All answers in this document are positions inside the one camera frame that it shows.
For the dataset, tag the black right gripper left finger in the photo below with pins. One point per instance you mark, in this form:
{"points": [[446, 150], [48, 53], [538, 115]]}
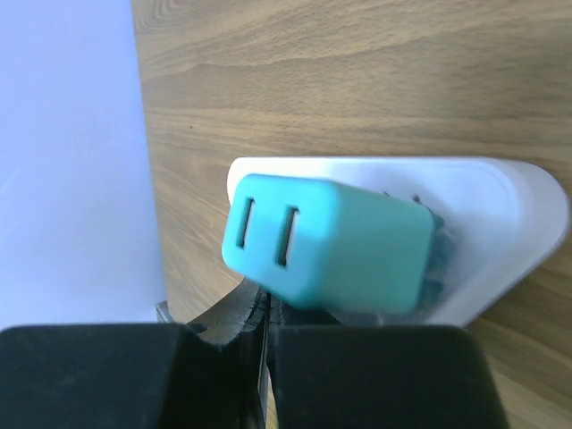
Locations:
{"points": [[208, 373]]}

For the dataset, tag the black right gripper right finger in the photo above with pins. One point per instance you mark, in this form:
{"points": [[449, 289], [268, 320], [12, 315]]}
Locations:
{"points": [[329, 375]]}

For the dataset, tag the teal usb charger plug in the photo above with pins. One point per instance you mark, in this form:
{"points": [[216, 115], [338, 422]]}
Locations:
{"points": [[322, 244]]}

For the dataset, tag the white triangular power strip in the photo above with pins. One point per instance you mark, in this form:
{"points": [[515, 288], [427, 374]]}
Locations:
{"points": [[506, 217]]}

